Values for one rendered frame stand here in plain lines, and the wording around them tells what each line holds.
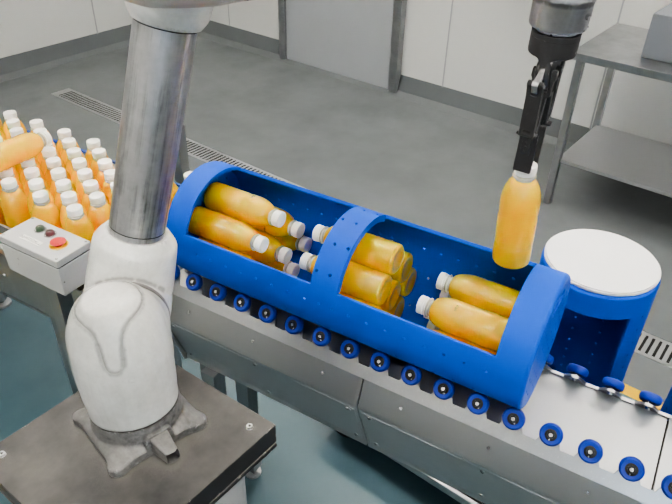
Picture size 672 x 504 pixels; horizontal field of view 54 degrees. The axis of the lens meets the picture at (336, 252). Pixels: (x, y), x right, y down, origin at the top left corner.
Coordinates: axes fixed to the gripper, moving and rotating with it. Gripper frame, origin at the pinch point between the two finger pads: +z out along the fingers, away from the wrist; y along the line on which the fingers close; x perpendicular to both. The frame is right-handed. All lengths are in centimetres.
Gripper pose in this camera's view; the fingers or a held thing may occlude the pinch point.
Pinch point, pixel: (529, 148)
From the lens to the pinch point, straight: 119.1
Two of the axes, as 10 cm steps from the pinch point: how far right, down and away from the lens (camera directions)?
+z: -0.3, 8.1, 5.9
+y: 5.2, -4.9, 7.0
